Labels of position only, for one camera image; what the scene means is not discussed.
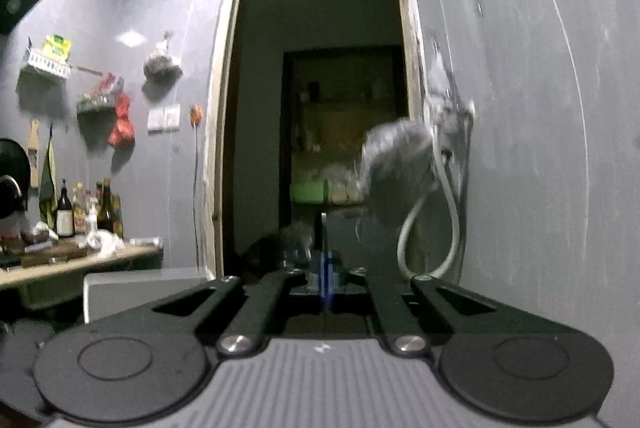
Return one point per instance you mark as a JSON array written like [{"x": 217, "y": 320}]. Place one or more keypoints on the dark glass bottle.
[{"x": 105, "y": 208}]

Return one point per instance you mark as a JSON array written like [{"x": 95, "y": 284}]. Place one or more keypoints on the white hanging plastic bag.
[{"x": 436, "y": 67}]

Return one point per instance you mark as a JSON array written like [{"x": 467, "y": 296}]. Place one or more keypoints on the green yellow packet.
[{"x": 56, "y": 45}]

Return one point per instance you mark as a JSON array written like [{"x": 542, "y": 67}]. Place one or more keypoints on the orange wall hook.
[{"x": 196, "y": 115}]

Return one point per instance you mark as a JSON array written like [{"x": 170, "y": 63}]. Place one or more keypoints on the hanging wooden brush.
[{"x": 34, "y": 152}]

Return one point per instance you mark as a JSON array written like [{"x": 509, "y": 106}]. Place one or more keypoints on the wooden door frame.
[{"x": 220, "y": 107}]

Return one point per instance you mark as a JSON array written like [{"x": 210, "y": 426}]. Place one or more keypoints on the dark hanging plastic bag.
[{"x": 397, "y": 167}]

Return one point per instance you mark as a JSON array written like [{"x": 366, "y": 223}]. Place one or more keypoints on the black pan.
[{"x": 12, "y": 178}]

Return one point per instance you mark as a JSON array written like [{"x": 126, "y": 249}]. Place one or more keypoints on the wooden cutting board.
[{"x": 50, "y": 253}]

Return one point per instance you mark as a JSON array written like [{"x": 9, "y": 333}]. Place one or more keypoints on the white tube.
[{"x": 147, "y": 241}]

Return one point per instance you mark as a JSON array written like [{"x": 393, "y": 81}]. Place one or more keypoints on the dark wine bottle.
[{"x": 65, "y": 213}]

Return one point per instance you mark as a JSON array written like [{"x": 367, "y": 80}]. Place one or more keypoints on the metal wall faucet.
[{"x": 452, "y": 112}]

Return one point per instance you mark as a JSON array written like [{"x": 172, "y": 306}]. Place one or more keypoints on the wooden shelf unit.
[{"x": 345, "y": 117}]

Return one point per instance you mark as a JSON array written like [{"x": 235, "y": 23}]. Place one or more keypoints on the green box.
[{"x": 309, "y": 192}]

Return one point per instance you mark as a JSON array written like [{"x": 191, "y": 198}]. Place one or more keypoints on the black plastic floor bag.
[{"x": 280, "y": 248}]

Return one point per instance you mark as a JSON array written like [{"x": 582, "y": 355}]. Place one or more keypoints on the white wall switch plate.
[{"x": 164, "y": 117}]

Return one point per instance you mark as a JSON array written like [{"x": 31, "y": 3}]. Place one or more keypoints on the hanging green cloth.
[{"x": 47, "y": 188}]

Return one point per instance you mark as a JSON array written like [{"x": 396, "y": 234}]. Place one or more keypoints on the white cloth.
[{"x": 105, "y": 240}]

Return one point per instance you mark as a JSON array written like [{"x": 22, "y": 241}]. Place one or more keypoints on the hanging mesh bag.
[{"x": 161, "y": 65}]

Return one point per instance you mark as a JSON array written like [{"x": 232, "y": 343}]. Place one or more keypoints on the wooden counter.
[{"x": 75, "y": 270}]

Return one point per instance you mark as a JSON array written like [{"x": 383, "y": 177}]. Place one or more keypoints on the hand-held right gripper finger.
[
  {"x": 321, "y": 280},
  {"x": 331, "y": 280}
]

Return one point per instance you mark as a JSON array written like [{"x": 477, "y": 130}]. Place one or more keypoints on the clear plastic food bags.
[{"x": 345, "y": 185}]

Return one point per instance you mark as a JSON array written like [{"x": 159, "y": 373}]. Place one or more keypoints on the red plastic bag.
[{"x": 121, "y": 122}]

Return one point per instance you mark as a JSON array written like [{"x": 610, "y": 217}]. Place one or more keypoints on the white wall basket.
[{"x": 47, "y": 65}]

